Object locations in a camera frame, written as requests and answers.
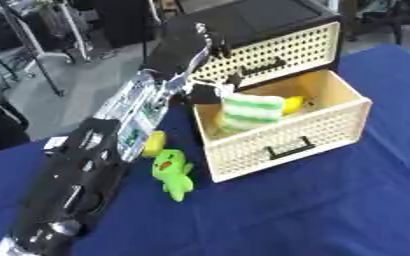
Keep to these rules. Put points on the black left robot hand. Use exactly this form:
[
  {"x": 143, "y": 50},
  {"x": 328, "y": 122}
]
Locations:
[{"x": 182, "y": 43}]

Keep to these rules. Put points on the green white striped sponge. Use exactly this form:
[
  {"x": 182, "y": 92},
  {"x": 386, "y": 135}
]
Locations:
[{"x": 250, "y": 111}]

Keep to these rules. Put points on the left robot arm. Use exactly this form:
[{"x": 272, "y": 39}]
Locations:
[{"x": 80, "y": 173}]

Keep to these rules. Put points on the closed pale perforated drawer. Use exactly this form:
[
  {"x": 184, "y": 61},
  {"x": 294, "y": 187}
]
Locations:
[{"x": 302, "y": 46}]

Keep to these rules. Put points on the open pale perforated drawer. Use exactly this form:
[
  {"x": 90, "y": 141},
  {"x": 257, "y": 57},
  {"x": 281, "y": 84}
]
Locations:
[{"x": 325, "y": 128}]

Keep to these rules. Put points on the black cabinet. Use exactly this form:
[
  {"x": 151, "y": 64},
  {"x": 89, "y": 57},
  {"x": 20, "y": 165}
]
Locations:
[{"x": 261, "y": 16}]

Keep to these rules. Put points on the yellow round toy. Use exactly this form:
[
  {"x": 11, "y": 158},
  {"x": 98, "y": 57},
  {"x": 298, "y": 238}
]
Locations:
[{"x": 155, "y": 143}]

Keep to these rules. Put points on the yellow toy banana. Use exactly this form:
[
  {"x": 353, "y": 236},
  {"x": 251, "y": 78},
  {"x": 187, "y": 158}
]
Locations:
[{"x": 293, "y": 104}]

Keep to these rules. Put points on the green soft toy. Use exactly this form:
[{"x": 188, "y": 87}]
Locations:
[{"x": 172, "y": 170}]

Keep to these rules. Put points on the metal rack with wheels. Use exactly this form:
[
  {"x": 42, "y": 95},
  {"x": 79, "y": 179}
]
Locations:
[{"x": 33, "y": 36}]

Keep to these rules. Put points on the black chair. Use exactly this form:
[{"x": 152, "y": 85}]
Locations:
[{"x": 1, "y": 126}]

